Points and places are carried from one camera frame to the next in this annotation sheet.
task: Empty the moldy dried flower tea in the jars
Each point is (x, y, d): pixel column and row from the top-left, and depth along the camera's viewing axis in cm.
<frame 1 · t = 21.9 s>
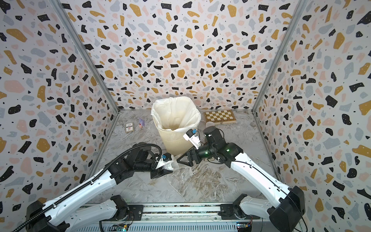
left hand: (171, 164, 72), fingers open
right hand: (182, 158, 67), fingers open
wooden folding chess board: (220, 117, 117), point 3 cm above the table
cream ribbed trash bin: (174, 141, 81), point 20 cm above the table
white plastic bin liner: (179, 114, 96), point 19 cm above the table
small playing card box: (129, 127, 111), on the table
small purple pink bottle: (141, 123, 111), point 4 cm above the table

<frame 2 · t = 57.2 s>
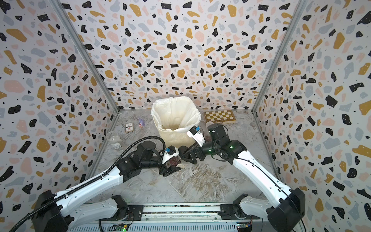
left hand: (179, 160, 73), fingers open
right hand: (186, 153, 68), fingers open
the named things where they were.

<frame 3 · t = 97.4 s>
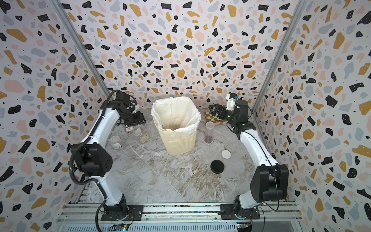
left hand: (143, 121, 88), fingers open
right hand: (215, 108, 81), fingers open
white round jar lid: (226, 153, 97), on the table
black round jar lid: (217, 166, 93), on the table
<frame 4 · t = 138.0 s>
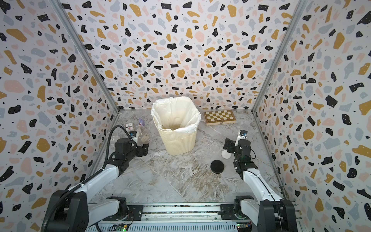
left hand: (142, 143, 88), fingers open
right hand: (234, 139, 86), fingers open
